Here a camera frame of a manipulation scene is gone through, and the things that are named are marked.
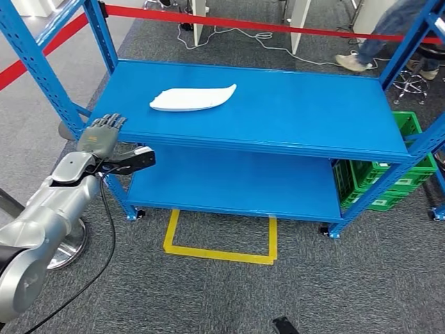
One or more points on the chrome stool star base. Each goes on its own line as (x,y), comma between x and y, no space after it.
(412,85)

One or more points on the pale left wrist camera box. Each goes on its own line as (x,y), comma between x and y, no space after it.
(143,150)

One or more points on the yellow floor tape square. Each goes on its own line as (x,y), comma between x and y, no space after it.
(219,254)

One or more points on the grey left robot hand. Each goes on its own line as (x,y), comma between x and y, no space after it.
(100,138)

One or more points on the white table leg panel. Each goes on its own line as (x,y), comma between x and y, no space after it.
(198,20)
(372,14)
(299,23)

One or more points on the black right camera mount bracket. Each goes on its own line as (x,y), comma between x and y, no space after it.
(283,326)

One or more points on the black pole stanchion grey base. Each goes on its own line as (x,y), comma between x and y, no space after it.
(68,131)

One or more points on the large blue metal shelf rack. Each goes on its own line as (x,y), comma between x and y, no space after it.
(277,115)

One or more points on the small black tripod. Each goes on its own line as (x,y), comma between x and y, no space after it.
(186,26)

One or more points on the person with tan shoes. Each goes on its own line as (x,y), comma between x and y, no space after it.
(351,62)

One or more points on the green plastic crate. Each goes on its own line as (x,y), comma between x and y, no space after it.
(385,203)
(406,124)

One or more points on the white curved plastic part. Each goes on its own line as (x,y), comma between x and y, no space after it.
(191,99)

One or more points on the red barrier belt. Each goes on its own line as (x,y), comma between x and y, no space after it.
(243,24)
(20,67)

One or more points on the chrome stanchion with round base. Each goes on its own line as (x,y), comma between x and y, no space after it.
(69,249)

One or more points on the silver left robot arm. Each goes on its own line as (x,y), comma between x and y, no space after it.
(48,216)

